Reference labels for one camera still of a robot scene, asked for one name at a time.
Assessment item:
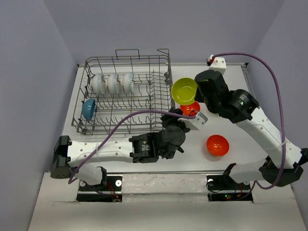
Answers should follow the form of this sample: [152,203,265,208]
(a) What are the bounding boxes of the orange bowl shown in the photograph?
[206,135,230,156]
[180,102,200,116]

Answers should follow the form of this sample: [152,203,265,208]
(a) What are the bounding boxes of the orange bowl left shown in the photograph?
[180,102,200,116]

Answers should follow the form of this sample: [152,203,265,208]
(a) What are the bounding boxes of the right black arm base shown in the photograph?
[205,163,253,202]

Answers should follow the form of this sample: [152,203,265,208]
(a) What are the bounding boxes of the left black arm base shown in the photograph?
[76,174,123,203]

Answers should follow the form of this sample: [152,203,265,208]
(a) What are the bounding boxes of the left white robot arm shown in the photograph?
[51,109,189,190]

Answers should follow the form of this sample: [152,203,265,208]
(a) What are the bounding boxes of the lime green bowl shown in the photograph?
[171,77,197,105]

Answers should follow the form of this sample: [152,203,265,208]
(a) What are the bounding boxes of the blue bowl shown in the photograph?
[81,99,96,121]

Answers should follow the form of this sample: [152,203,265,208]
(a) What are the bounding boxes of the grey wire dish rack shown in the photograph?
[70,49,175,135]

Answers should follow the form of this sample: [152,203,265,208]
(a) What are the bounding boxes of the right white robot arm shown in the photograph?
[194,70,308,189]

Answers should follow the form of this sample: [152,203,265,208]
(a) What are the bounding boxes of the orange bowl right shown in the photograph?
[206,135,230,156]

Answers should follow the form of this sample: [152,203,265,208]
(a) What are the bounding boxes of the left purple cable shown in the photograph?
[67,110,197,185]

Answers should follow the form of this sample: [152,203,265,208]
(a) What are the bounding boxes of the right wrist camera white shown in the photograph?
[206,55,227,75]

